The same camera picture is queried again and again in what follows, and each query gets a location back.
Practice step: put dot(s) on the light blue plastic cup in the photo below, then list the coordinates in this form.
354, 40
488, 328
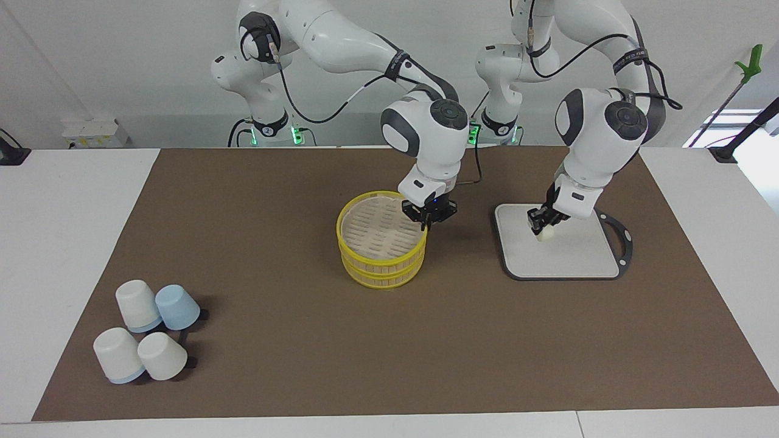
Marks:
178, 307

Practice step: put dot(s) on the green tipped pole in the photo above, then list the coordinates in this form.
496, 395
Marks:
750, 64

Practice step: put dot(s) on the yellow bamboo steamer lid tray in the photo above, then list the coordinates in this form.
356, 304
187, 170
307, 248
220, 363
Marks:
380, 263

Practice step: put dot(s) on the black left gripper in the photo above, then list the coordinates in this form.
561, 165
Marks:
555, 204

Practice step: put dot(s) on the white steamed bun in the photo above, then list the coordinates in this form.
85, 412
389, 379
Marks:
546, 233

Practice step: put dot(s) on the black table clamp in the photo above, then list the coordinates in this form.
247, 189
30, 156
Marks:
12, 152

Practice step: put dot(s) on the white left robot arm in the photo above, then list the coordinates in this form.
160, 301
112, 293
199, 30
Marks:
596, 128

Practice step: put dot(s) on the white plastic cup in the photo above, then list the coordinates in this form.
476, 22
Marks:
137, 304
163, 358
117, 356

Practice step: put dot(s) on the yellow bamboo steamer basket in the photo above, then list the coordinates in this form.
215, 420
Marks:
383, 281

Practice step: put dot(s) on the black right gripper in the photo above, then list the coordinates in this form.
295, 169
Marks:
439, 208

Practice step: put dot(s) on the brown table mat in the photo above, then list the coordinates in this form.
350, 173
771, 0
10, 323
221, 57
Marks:
365, 353

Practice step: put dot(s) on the white power strip box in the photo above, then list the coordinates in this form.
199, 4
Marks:
94, 132

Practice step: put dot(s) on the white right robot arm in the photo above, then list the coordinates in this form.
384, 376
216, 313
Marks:
341, 36

